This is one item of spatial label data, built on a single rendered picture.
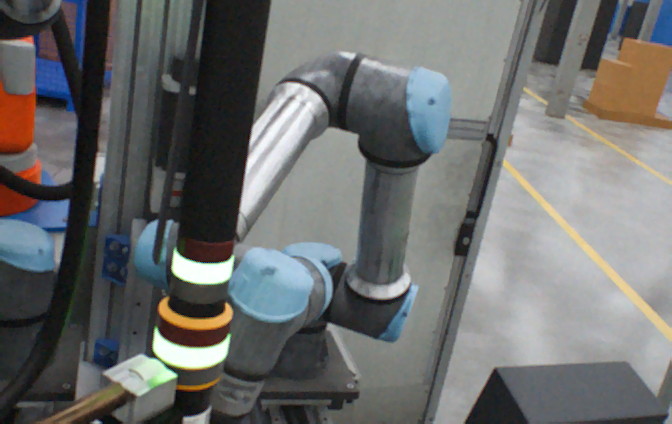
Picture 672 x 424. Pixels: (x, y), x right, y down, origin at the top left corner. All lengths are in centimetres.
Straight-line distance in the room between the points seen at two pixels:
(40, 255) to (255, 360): 64
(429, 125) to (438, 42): 151
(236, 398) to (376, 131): 49
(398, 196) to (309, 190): 135
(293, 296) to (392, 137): 43
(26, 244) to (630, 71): 1200
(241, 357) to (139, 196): 76
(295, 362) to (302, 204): 117
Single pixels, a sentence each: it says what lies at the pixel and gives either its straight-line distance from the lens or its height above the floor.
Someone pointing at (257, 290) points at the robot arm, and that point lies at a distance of 69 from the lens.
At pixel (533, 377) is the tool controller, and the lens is 118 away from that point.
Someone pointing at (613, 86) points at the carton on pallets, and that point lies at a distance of 1284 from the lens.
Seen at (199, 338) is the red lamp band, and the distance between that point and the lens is 44.
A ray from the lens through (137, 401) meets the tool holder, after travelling 43.
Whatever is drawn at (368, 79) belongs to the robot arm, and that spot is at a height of 163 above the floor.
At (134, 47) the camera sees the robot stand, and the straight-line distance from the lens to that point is 137.
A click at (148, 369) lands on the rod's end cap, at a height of 155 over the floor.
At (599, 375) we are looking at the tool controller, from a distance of 126.
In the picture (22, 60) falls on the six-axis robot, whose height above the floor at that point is 92.
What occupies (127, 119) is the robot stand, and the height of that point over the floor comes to 144.
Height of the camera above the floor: 179
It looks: 19 degrees down
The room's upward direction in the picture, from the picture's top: 11 degrees clockwise
